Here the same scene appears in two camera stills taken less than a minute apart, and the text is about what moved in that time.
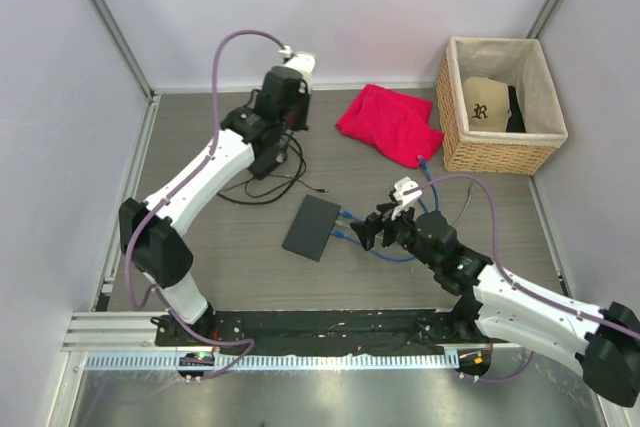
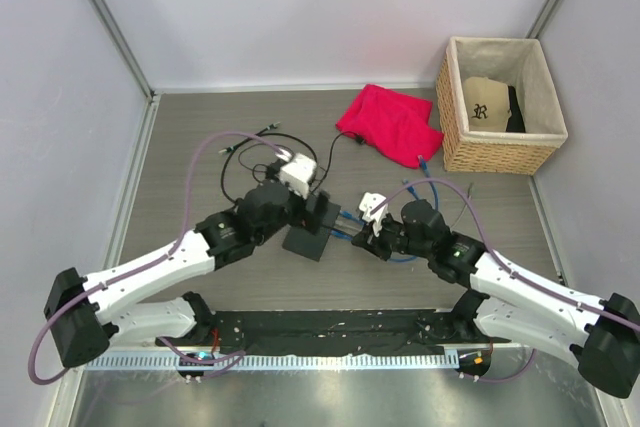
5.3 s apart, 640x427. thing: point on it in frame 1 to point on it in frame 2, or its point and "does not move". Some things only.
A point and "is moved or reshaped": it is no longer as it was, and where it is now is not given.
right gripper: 368,229 does not move
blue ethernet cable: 347,214 does not move
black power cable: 282,175 is moved or reshaped
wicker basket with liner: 522,63 does not move
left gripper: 304,97 to 311,219
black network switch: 311,227 does not move
